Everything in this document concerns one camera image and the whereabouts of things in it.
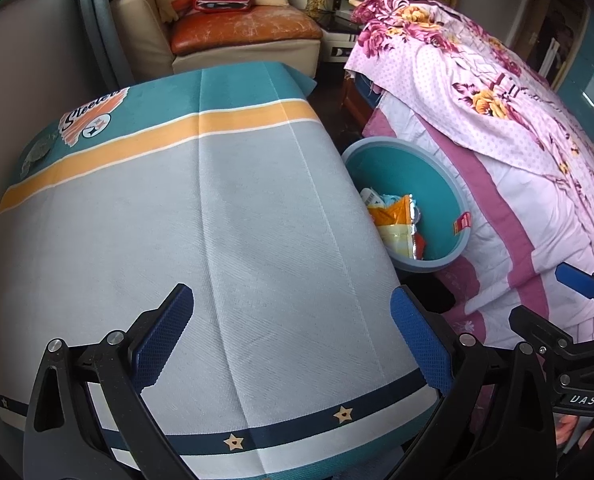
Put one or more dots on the orange leather seat cushion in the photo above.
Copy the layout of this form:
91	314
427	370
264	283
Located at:
247	27

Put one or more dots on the black white side table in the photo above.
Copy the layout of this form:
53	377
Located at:
339	42

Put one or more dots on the teal plastic bin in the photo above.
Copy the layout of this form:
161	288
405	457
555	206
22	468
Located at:
402	170

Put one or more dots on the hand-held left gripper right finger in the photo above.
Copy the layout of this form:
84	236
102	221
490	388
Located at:
424	340

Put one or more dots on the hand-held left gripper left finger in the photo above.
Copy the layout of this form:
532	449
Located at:
162	340

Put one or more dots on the orange wrapper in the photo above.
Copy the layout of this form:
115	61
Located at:
392	212

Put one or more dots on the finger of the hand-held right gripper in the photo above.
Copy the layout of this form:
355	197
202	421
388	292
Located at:
577	280
537	325

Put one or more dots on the pink white quilt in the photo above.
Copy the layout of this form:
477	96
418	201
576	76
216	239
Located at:
502	220

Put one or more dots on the printed teal grey tablecloth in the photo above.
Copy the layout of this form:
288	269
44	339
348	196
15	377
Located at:
227	210

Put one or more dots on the yellow snack packet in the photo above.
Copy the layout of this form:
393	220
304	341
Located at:
397	240

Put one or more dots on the person's right hand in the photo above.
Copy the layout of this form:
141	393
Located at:
574	432

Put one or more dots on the white cardboard box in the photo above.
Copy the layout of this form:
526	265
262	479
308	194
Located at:
369	196

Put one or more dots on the pink floral bedsheet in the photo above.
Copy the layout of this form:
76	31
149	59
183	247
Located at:
452	60

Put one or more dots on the cream leather sofa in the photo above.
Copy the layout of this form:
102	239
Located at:
137	30

